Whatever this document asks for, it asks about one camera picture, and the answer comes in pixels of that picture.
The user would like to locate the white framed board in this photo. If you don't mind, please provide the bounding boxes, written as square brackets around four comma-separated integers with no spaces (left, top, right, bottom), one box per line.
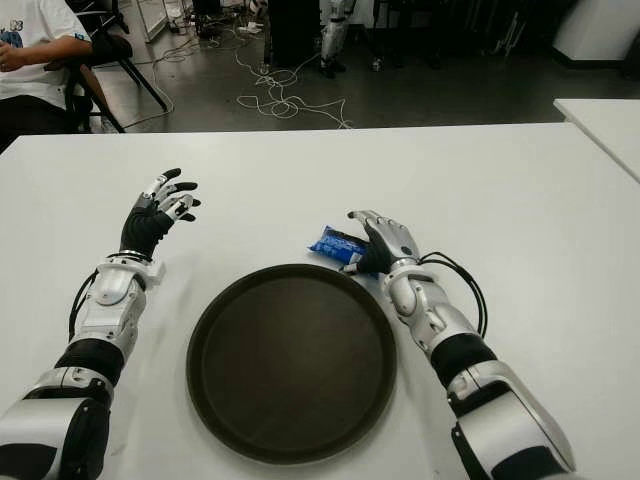
[134,0,169,44]

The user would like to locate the round dark brown tray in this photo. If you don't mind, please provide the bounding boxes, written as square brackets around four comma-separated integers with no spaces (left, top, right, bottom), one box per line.
[185,263,399,464]

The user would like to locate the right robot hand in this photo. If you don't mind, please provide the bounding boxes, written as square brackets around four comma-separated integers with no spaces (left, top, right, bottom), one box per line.
[342,209,421,276]

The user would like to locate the black folding chair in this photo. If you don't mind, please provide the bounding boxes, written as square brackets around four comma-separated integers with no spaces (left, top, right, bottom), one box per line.
[44,0,169,134]

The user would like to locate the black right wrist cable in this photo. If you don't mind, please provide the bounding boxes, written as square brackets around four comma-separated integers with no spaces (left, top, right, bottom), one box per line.
[419,252,489,339]

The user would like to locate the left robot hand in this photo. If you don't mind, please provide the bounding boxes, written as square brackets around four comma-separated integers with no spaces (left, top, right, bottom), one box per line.
[119,168,202,261]

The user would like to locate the white cable on floor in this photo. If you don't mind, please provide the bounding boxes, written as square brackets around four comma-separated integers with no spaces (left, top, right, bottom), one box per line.
[234,24,354,130]

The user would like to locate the blue Oreo packet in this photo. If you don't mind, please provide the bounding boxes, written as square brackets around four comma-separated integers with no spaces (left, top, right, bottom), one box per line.
[305,224,371,266]

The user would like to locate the silver humanoid robot legs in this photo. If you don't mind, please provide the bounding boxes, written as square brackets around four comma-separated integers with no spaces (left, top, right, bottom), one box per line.
[318,0,351,79]

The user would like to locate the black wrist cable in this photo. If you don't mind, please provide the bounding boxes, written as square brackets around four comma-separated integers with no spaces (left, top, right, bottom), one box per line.
[68,272,101,346]
[419,252,489,339]

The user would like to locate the black cabinet on casters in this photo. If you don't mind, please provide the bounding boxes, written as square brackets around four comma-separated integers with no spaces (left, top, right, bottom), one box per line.
[268,0,324,69]

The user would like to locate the neighbouring white table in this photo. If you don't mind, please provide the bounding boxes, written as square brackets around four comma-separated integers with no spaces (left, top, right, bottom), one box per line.
[552,98,640,184]

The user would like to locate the white curved cabinet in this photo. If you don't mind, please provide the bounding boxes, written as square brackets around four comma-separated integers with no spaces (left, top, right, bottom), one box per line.
[551,0,640,69]

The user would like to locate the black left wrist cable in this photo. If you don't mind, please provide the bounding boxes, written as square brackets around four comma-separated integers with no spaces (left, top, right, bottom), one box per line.
[68,272,101,346]

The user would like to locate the seated person white t-shirt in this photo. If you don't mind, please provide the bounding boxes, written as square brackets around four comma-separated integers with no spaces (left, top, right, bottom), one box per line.
[0,0,96,146]

